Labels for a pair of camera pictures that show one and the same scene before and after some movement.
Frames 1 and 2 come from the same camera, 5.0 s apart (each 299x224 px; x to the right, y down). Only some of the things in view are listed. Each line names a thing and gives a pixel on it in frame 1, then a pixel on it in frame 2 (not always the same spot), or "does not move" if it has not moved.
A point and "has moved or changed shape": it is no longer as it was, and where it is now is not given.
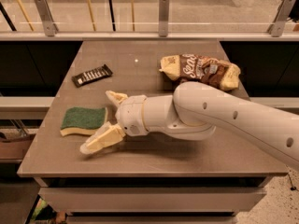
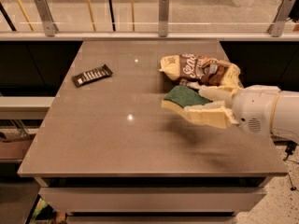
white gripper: [130, 114] -> [253, 107]
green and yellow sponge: [82, 120] has moved or changed shape
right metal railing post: [283, 14] does not move
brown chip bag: [199, 68] does not move
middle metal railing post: [163, 16] does not move
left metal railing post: [49, 24] does not move
